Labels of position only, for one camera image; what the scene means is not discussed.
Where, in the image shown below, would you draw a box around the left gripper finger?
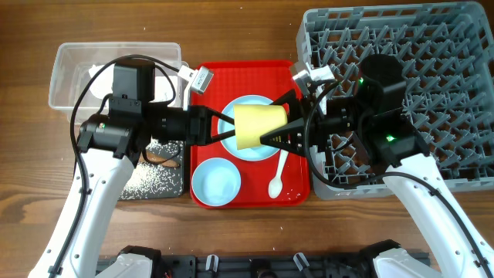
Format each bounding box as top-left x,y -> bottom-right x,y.
208,108 -> 235,124
209,130 -> 235,144

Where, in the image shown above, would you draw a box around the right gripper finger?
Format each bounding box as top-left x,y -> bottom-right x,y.
259,118 -> 305,154
271,89 -> 303,116

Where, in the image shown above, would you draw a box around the yellow plastic cup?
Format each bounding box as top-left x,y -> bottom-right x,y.
234,104 -> 288,150

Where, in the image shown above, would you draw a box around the white tissue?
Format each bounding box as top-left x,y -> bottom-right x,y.
90,65 -> 114,100
154,76 -> 180,107

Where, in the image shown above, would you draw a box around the light blue plate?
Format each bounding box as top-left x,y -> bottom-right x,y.
217,95 -> 279,161

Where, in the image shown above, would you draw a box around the small light blue bowl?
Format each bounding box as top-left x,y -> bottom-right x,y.
191,158 -> 242,207

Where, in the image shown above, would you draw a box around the white plastic spoon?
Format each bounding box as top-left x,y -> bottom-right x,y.
268,150 -> 289,198

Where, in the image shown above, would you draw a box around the brown carrot-shaped food scrap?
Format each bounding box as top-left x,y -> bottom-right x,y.
140,151 -> 181,168

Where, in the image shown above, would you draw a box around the rice and food leftovers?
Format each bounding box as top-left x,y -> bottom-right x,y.
119,138 -> 184,200

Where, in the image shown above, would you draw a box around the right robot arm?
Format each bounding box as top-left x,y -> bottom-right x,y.
260,54 -> 493,277

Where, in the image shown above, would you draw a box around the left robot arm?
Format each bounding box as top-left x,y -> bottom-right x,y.
29,55 -> 234,277

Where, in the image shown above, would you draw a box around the grey dishwasher rack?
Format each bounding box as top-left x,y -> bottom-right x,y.
296,2 -> 493,192

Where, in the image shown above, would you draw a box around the red plastic tray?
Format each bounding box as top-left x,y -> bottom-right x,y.
190,60 -> 310,209

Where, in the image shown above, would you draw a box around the clear plastic bin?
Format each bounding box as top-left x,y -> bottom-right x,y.
49,42 -> 188,125

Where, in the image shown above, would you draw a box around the black plastic tray bin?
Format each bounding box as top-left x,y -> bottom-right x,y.
115,138 -> 186,201

